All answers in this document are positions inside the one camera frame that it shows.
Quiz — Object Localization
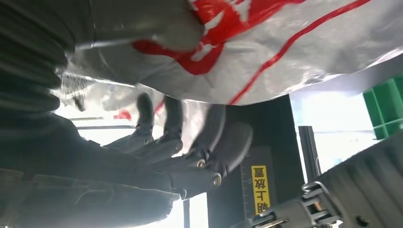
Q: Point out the black inbound scanning machine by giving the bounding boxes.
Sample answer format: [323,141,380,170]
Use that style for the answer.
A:
[206,94,306,228]

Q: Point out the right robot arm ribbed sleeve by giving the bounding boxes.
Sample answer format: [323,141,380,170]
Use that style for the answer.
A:
[0,0,77,114]

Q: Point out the robot arm ribbed sleeve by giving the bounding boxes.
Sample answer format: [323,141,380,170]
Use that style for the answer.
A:
[0,0,77,114]
[231,130,403,228]

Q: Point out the yellow label sticker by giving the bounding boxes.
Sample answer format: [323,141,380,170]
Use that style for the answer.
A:
[250,165,271,216]

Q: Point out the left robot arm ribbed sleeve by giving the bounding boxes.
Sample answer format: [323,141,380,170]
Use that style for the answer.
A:
[231,130,403,228]

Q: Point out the green plastic crate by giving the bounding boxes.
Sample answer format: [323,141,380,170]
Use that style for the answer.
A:
[363,74,403,141]

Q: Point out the black upright post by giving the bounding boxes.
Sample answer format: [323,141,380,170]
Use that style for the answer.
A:
[298,125,322,184]

